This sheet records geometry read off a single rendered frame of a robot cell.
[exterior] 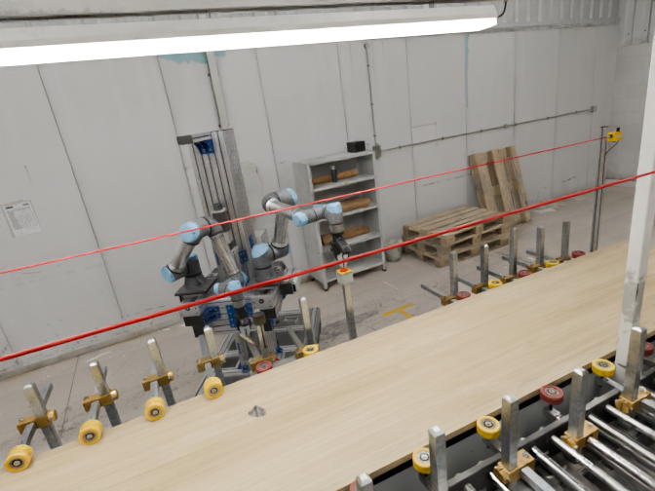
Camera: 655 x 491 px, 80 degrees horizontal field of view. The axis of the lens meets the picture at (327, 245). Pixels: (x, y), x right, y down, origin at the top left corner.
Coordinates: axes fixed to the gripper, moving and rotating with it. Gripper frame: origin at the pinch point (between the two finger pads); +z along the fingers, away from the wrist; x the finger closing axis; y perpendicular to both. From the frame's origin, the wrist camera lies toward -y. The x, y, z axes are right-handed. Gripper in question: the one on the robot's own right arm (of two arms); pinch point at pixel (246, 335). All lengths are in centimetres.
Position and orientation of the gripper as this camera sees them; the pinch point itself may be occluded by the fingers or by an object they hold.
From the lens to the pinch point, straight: 250.0
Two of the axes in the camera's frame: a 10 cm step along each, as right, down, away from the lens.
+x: -9.1, 2.4, -3.4
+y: -3.9, -2.4, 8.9
